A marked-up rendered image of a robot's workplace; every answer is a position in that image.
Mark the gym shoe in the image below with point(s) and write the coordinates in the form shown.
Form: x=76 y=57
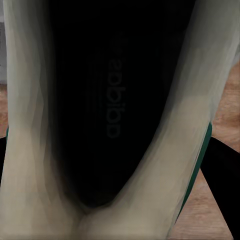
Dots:
x=111 y=105

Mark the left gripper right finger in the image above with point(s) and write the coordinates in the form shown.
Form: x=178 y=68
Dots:
x=221 y=169

